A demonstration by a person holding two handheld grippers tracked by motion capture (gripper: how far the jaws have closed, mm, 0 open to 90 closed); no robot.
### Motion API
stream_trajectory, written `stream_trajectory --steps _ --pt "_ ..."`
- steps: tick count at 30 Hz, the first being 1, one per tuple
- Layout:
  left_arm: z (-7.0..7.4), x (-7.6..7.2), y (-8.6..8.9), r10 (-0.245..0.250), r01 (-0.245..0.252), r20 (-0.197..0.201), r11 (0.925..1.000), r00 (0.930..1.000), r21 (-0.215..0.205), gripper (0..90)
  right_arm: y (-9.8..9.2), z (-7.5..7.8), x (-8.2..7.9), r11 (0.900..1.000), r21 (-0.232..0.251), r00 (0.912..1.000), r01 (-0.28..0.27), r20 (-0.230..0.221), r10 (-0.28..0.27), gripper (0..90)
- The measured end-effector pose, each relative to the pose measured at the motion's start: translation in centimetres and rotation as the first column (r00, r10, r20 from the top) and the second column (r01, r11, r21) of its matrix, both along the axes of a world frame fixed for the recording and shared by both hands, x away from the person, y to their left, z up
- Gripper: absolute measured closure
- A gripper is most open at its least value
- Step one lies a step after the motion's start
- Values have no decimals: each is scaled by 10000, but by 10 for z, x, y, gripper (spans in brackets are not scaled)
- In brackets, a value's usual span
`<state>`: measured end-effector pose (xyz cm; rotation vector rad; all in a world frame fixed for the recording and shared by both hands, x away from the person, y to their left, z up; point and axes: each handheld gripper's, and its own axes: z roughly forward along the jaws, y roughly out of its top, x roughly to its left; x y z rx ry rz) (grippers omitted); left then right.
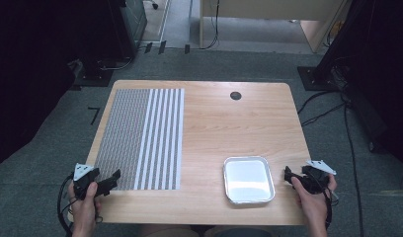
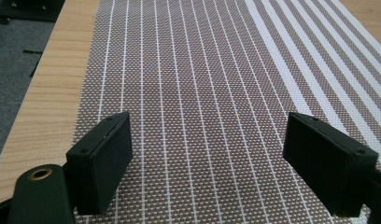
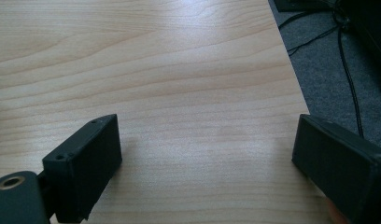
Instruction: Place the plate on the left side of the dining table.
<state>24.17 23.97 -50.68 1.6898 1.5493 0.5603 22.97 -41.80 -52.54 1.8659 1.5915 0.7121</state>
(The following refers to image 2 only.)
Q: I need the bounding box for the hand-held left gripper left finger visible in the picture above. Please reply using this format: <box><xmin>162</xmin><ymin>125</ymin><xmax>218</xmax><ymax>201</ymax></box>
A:
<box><xmin>65</xmin><ymin>111</ymin><xmax>134</xmax><ymax>217</ymax></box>

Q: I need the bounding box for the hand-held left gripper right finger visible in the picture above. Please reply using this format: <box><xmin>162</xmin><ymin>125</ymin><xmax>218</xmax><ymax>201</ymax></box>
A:
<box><xmin>282</xmin><ymin>111</ymin><xmax>380</xmax><ymax>218</ymax></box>

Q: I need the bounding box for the brown white striped woven placemat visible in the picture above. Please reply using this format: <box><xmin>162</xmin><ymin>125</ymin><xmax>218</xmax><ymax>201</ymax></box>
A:
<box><xmin>72</xmin><ymin>0</ymin><xmax>381</xmax><ymax>224</ymax></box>

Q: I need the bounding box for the black stand base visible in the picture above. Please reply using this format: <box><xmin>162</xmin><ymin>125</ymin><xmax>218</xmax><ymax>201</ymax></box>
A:
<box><xmin>0</xmin><ymin>0</ymin><xmax>66</xmax><ymax>24</ymax></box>

